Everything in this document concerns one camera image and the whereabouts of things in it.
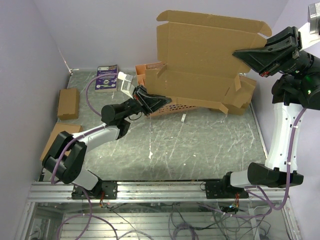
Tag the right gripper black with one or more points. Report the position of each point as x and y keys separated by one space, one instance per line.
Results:
x=260 y=59

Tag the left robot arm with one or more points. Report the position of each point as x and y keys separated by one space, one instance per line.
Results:
x=65 y=157

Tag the purple book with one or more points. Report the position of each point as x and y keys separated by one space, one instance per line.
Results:
x=107 y=78

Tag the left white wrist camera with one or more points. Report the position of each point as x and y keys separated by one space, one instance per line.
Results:
x=126 y=83

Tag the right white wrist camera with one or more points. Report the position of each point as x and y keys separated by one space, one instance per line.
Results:
x=310 y=31

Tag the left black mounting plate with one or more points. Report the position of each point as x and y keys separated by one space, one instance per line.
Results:
x=106 y=190

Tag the black mounting plate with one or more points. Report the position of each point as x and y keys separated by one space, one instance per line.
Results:
x=106 y=190
x=216 y=189

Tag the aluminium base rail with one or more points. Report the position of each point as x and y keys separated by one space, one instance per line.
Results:
x=129 y=192

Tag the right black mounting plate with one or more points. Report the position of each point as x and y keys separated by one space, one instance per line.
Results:
x=216 y=189

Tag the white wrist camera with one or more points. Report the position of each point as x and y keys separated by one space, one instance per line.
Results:
x=310 y=31
x=126 y=83

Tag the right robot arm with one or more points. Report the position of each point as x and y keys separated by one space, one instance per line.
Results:
x=297 y=90

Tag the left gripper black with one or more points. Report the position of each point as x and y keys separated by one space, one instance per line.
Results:
x=153 y=102

